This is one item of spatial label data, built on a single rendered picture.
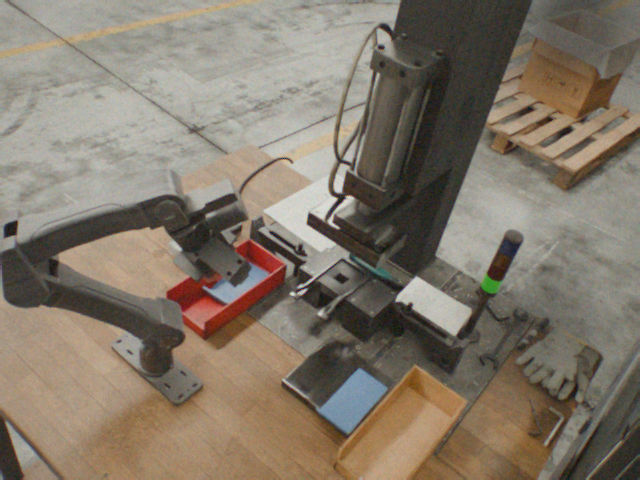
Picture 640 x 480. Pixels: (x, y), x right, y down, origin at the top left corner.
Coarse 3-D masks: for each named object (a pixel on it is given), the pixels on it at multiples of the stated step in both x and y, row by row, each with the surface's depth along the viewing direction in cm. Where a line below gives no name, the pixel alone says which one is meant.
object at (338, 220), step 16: (320, 208) 123; (336, 208) 124; (352, 208) 118; (368, 208) 116; (384, 208) 120; (400, 208) 121; (320, 224) 122; (336, 224) 117; (352, 224) 115; (368, 224) 115; (384, 224) 118; (336, 240) 121; (352, 240) 118; (368, 240) 117; (384, 240) 119; (400, 240) 120; (368, 256) 117; (384, 256) 117
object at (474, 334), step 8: (512, 232) 118; (520, 232) 118; (512, 240) 116; (520, 240) 116; (480, 288) 127; (480, 296) 129; (488, 296) 126; (480, 304) 129; (472, 312) 132; (480, 312) 131; (472, 320) 133; (464, 328) 136; (472, 328) 134; (464, 336) 135; (472, 336) 135; (480, 336) 136
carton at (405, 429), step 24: (408, 384) 122; (432, 384) 117; (384, 408) 114; (408, 408) 118; (432, 408) 119; (456, 408) 116; (360, 432) 107; (384, 432) 113; (408, 432) 114; (432, 432) 115; (360, 456) 109; (384, 456) 110; (408, 456) 110
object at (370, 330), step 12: (300, 276) 133; (324, 288) 130; (312, 300) 134; (324, 300) 136; (348, 312) 128; (360, 312) 126; (384, 312) 129; (348, 324) 130; (360, 324) 128; (372, 324) 127; (360, 336) 129
